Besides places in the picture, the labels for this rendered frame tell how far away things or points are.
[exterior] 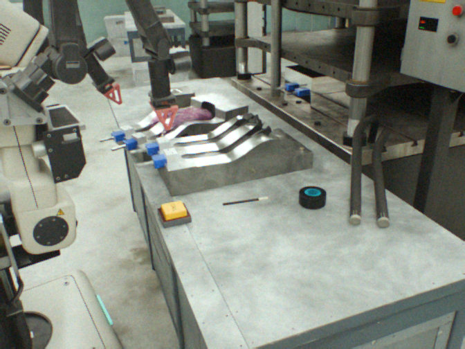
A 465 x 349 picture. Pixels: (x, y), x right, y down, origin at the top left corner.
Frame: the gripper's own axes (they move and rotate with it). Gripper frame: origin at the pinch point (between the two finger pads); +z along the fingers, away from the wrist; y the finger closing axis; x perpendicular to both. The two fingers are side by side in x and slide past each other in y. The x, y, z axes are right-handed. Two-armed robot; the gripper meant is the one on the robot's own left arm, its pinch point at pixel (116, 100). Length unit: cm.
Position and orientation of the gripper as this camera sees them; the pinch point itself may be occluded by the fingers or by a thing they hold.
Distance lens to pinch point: 168.3
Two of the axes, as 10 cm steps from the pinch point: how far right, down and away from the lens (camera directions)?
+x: -7.4, 6.3, -2.2
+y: -5.4, -3.6, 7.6
